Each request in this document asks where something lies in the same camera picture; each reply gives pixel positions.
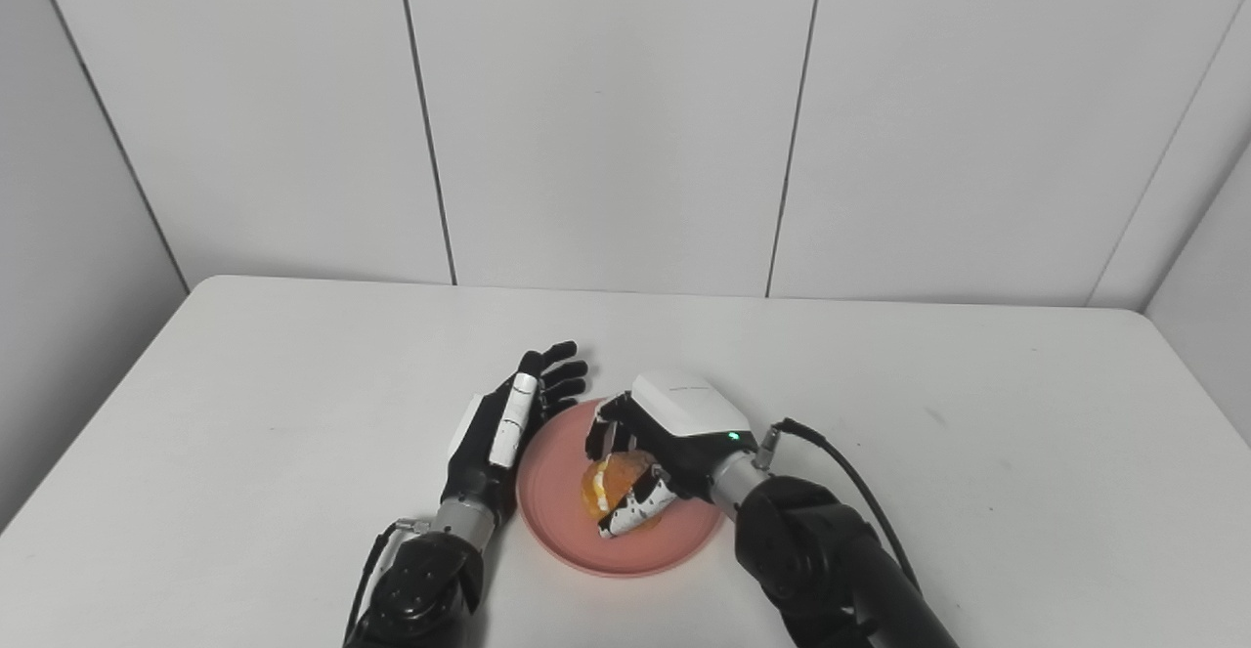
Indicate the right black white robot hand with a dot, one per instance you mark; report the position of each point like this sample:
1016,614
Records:
674,433

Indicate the orange cream puff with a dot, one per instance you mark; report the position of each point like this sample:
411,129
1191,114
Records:
616,484

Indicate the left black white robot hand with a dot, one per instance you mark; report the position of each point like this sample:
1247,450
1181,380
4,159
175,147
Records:
498,433

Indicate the pink round plate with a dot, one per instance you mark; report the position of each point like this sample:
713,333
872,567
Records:
572,521

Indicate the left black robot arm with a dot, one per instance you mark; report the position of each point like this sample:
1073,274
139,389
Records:
430,580

